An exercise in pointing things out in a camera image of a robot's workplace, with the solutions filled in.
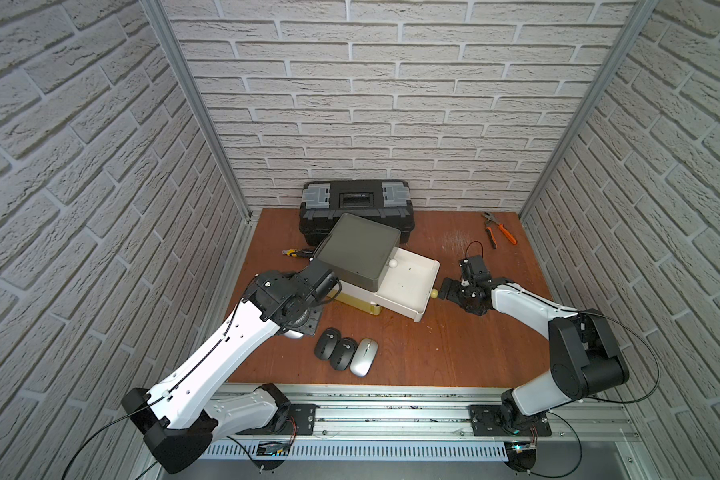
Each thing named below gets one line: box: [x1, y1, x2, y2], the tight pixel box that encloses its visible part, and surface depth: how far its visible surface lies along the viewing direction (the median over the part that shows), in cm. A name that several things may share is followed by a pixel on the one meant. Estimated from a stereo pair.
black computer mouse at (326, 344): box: [314, 328, 342, 361], surface depth 86 cm
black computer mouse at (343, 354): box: [330, 337, 358, 371], surface depth 85 cm
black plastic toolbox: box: [299, 179, 415, 246], surface depth 102 cm
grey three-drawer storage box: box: [315, 212, 441, 323], surface depth 89 cm
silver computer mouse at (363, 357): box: [350, 338, 378, 377], surface depth 85 cm
